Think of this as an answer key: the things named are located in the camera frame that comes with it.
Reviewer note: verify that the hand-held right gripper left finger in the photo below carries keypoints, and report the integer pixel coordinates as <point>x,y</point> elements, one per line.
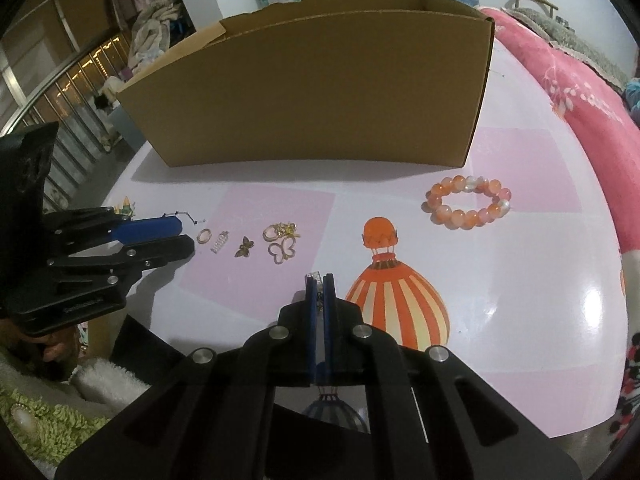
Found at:
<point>312,320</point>

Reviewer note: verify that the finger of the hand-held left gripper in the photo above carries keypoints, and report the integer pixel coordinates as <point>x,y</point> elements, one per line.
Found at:
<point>150,227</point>
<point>160,252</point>

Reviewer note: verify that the pink balloon-print table sheet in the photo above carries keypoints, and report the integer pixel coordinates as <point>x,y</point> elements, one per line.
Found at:
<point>525,270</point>

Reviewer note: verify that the pile of clothes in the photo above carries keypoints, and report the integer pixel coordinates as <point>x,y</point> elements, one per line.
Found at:
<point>150,25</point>

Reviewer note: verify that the pink floral blanket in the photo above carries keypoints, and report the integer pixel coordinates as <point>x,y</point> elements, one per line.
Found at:
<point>575,95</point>

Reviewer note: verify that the metal-framed glass doors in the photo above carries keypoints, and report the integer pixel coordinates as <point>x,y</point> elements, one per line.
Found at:
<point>75,90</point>

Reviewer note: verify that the person's left hand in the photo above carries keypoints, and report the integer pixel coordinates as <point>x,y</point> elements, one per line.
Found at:
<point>50,352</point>

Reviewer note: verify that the bronze butterfly charm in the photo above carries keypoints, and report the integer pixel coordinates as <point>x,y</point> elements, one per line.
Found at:
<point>245,247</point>

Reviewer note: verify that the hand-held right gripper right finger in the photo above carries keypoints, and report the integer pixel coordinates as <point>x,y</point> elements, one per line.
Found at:
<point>327,320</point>

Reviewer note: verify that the grey box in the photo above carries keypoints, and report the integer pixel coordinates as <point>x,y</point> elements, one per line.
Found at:
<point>125,125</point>

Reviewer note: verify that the blue patterned quilt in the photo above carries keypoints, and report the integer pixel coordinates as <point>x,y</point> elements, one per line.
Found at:
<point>634,100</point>

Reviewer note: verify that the grey lace-edged cushion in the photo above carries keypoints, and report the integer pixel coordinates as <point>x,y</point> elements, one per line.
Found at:
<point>575,40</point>

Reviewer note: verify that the brown cardboard box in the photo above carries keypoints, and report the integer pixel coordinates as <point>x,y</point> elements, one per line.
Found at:
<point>300,90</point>

